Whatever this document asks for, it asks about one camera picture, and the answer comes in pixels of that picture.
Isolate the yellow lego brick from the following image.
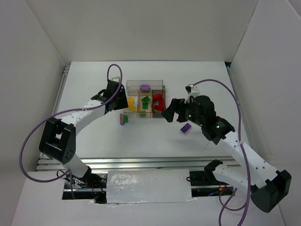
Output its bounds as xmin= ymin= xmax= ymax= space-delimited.
xmin=128 ymin=97 xmax=135 ymax=106

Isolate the long yellow lego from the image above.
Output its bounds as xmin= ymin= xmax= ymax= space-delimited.
xmin=128 ymin=105 xmax=137 ymax=112

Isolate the purple tan flower lego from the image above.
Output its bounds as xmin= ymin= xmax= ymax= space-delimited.
xmin=119 ymin=113 xmax=125 ymax=126

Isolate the red rounded lego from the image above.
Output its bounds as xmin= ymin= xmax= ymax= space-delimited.
xmin=152 ymin=93 xmax=163 ymax=102

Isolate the purple rectangular lego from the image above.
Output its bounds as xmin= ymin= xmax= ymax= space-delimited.
xmin=180 ymin=123 xmax=192 ymax=134

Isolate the green rectangular lego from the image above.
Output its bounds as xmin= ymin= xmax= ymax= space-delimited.
xmin=142 ymin=103 xmax=149 ymax=109

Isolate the green rounded lego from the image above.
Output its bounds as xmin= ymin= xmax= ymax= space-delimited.
xmin=141 ymin=96 xmax=151 ymax=104

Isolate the purple rounded lego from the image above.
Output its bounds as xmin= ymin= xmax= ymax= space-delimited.
xmin=140 ymin=84 xmax=151 ymax=90

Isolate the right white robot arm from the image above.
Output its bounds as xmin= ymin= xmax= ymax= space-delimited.
xmin=162 ymin=96 xmax=292 ymax=213

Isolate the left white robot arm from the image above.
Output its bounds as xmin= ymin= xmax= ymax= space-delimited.
xmin=39 ymin=80 xmax=128 ymax=186

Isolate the small clear container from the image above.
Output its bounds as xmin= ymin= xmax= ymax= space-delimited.
xmin=123 ymin=90 xmax=138 ymax=118

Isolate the long clear container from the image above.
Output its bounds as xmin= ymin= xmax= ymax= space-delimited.
xmin=126 ymin=80 xmax=166 ymax=96

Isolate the tan translucent container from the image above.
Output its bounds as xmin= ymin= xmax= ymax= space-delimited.
xmin=137 ymin=89 xmax=152 ymax=118

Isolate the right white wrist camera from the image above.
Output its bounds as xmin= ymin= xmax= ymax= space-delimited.
xmin=185 ymin=84 xmax=200 ymax=103

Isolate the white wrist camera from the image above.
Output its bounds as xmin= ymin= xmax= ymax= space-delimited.
xmin=111 ymin=76 xmax=120 ymax=82
xmin=185 ymin=84 xmax=200 ymax=103

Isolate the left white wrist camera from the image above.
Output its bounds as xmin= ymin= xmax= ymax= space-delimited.
xmin=111 ymin=76 xmax=120 ymax=82

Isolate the left aluminium rail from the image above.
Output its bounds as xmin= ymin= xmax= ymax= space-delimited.
xmin=51 ymin=65 xmax=71 ymax=115

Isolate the aluminium rail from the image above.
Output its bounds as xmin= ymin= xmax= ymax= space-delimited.
xmin=36 ymin=155 xmax=243 ymax=171
xmin=51 ymin=65 xmax=71 ymax=115

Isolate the aluminium front rail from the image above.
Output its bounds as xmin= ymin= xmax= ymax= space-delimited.
xmin=36 ymin=155 xmax=243 ymax=171

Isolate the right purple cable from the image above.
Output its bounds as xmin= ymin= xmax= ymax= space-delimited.
xmin=194 ymin=79 xmax=250 ymax=226

